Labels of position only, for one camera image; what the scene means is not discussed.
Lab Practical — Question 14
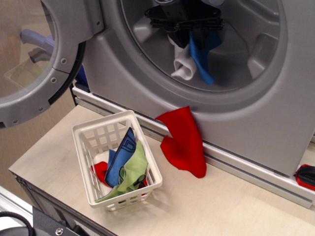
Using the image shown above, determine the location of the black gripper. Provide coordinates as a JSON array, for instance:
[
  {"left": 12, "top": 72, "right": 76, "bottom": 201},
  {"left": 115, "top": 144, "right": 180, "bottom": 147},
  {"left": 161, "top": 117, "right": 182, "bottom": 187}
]
[{"left": 145, "top": 0, "right": 224, "bottom": 50}]

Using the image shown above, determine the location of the bright blue cloth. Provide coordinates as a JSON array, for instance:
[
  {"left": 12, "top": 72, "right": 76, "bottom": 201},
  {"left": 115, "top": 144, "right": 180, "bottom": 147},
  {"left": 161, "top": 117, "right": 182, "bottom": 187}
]
[{"left": 189, "top": 30, "right": 221, "bottom": 85}]

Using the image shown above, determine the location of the white grey cloth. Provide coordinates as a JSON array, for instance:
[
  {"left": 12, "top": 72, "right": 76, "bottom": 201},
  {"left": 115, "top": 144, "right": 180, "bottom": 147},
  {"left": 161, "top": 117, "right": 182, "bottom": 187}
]
[{"left": 168, "top": 37, "right": 197, "bottom": 81}]

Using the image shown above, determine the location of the white plastic laundry basket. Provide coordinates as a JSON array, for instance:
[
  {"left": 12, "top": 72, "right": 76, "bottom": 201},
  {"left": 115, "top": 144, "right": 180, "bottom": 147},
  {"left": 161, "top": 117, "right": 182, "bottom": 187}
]
[{"left": 72, "top": 117, "right": 162, "bottom": 211}]

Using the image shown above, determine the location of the grey toy washing machine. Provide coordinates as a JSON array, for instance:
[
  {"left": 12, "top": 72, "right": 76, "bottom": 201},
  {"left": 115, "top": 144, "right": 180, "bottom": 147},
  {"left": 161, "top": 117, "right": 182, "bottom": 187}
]
[{"left": 83, "top": 0, "right": 315, "bottom": 176}]

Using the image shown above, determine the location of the round grey machine door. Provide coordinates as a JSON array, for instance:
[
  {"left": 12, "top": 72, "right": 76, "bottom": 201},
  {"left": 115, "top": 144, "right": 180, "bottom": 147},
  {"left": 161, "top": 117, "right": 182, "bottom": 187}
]
[{"left": 0, "top": 0, "right": 92, "bottom": 128}]

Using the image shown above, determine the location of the large red cloth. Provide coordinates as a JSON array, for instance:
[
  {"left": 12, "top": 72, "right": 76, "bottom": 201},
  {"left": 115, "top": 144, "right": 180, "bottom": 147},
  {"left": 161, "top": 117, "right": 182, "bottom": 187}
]
[{"left": 155, "top": 106, "right": 207, "bottom": 178}]

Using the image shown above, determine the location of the blue block behind door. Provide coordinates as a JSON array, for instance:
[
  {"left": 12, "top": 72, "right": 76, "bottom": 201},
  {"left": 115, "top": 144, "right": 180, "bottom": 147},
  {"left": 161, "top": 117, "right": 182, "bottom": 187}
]
[{"left": 75, "top": 65, "right": 89, "bottom": 88}]

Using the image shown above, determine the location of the dark blue denim cloth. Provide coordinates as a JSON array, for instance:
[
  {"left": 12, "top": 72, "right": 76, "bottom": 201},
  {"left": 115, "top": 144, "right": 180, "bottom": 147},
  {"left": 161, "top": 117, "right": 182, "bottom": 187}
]
[{"left": 104, "top": 128, "right": 136, "bottom": 187}]

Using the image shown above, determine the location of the light green cloth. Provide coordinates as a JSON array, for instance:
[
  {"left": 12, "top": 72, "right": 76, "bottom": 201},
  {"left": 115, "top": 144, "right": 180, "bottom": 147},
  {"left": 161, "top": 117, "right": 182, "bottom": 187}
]
[{"left": 95, "top": 140, "right": 148, "bottom": 203}]

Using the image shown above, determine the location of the small red cloth in basket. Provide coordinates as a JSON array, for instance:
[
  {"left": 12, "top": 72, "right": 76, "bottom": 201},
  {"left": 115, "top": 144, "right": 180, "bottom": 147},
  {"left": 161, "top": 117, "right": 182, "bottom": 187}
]
[{"left": 91, "top": 161, "right": 108, "bottom": 184}]

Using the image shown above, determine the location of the red black tool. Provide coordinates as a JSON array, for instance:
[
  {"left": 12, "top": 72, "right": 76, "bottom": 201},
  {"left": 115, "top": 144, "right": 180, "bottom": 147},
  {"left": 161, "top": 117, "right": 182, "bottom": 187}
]
[{"left": 294, "top": 164, "right": 315, "bottom": 191}]

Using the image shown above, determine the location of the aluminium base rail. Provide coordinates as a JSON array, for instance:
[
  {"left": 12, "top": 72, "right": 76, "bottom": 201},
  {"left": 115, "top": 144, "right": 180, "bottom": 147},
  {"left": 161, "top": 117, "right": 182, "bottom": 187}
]
[{"left": 72, "top": 87, "right": 315, "bottom": 208}]

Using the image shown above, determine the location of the black metal bracket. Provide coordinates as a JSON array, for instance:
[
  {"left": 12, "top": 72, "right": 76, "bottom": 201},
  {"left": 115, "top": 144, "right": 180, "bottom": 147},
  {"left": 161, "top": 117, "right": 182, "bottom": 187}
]
[{"left": 32, "top": 206, "right": 88, "bottom": 236}]

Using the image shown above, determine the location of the black braided cable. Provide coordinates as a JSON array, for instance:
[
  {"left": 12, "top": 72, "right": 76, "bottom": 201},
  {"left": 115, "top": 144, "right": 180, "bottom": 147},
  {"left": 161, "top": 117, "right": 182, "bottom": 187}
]
[{"left": 0, "top": 211, "right": 33, "bottom": 236}]

